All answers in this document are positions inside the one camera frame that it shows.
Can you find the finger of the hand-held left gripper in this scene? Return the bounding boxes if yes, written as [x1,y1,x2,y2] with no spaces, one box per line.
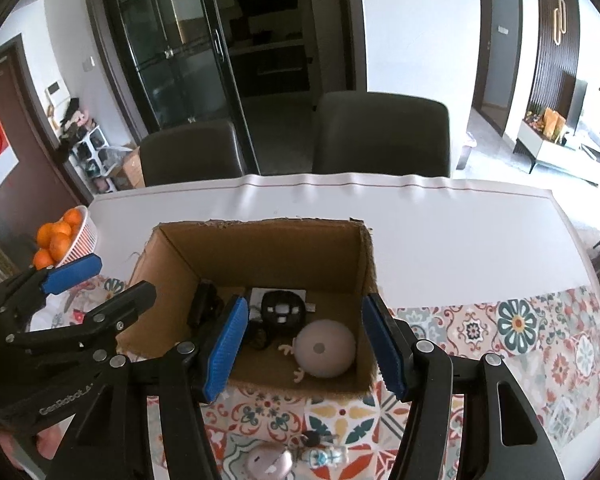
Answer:
[10,281,158,356]
[0,253,103,333]

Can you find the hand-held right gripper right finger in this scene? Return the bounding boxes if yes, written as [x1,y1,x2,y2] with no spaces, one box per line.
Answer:
[361,292,553,480]

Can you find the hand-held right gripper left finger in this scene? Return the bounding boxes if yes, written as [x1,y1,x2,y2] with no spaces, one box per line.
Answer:
[72,294,251,480]

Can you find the black power adapter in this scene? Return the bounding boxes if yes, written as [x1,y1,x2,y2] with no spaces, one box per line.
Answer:
[187,282,218,331]

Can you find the round beige toy figure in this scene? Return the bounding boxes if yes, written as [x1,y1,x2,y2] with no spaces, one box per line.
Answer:
[279,317,357,383]

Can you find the black round device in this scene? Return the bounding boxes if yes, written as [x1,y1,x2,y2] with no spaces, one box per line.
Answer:
[260,290,307,333]

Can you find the small black key fob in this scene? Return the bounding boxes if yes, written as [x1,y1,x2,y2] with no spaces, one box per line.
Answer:
[300,430,336,448]

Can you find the grey computer mouse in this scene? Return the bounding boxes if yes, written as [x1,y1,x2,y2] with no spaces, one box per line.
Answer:
[244,447,296,478]

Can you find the small clear bottle toy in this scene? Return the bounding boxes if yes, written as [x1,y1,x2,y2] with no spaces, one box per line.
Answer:
[292,442,348,468]

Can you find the brown cardboard box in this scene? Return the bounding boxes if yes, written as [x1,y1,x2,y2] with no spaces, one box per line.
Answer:
[116,217,383,393]

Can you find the person's left hand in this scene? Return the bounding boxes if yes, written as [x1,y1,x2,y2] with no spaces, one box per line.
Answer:
[2,422,63,468]

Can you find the white and red fruit basket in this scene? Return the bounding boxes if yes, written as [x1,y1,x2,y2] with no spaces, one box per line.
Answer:
[32,205,101,268]

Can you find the patterned tile table runner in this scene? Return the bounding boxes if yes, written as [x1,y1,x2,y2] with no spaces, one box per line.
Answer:
[30,275,600,480]

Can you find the white shoe rack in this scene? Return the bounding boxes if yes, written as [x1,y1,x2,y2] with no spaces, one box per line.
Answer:
[70,127,118,196]

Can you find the small cardboard carton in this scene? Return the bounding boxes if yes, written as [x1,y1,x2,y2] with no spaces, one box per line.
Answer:
[111,147,146,191]

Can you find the brown wooden door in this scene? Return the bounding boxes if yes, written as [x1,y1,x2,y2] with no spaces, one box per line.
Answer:
[0,35,93,261]

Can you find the clear plastic bag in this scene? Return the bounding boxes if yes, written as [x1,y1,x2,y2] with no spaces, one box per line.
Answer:
[97,145,136,171]

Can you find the white printed tablecloth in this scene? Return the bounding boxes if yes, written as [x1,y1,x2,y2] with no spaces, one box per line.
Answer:
[30,172,600,480]

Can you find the plush toys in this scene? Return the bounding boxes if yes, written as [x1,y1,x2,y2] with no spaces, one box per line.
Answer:
[60,99,98,141]

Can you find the dark dining chair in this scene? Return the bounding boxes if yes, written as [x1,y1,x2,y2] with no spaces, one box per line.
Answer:
[139,120,246,187]
[311,91,452,178]

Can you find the dark glass sliding door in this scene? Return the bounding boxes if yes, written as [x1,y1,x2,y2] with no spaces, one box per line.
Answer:
[82,0,368,176]

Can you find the white tv cabinet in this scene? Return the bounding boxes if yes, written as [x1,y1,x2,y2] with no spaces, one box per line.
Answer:
[512,117,600,186]

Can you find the yellow paper bag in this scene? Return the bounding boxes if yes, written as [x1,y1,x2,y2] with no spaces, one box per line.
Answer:
[542,107,567,138]

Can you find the television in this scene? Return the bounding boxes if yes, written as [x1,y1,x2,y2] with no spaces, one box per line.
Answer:
[565,80,600,141]

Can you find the dark interior door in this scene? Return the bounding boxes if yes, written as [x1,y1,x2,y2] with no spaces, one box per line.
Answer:
[472,0,523,111]

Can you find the white wall intercom panel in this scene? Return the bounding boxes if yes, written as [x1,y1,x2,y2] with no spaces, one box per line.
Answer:
[47,82,68,111]

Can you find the dark slatted wall panel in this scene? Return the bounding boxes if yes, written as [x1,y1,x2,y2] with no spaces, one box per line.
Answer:
[505,0,581,146]

